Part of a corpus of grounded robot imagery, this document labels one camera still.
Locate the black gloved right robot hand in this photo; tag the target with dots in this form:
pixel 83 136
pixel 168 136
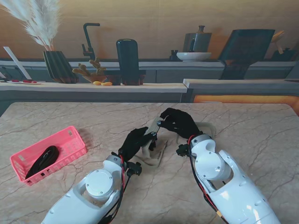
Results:
pixel 182 123

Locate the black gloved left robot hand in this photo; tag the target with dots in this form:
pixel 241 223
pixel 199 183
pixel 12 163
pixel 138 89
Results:
pixel 135 142

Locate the tan braided belt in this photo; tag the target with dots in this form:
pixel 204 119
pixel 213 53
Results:
pixel 153 127

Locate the pink plastic storage basket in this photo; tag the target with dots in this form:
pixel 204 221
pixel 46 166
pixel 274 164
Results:
pixel 70 144

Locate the dark brown braided belt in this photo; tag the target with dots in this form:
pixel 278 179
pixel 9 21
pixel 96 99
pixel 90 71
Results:
pixel 46 158

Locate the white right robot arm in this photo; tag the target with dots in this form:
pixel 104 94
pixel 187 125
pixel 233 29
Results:
pixel 215 163

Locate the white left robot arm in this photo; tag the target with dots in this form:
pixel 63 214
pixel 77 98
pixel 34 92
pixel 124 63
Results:
pixel 98 184

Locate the printed kitchen scene backdrop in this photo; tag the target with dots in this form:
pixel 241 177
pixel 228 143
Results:
pixel 149 14

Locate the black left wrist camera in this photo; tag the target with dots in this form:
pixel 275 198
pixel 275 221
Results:
pixel 134 169

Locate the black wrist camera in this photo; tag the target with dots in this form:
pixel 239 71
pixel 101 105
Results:
pixel 134 169
pixel 181 150

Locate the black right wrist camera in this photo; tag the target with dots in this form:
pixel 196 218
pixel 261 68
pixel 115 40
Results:
pixel 181 150

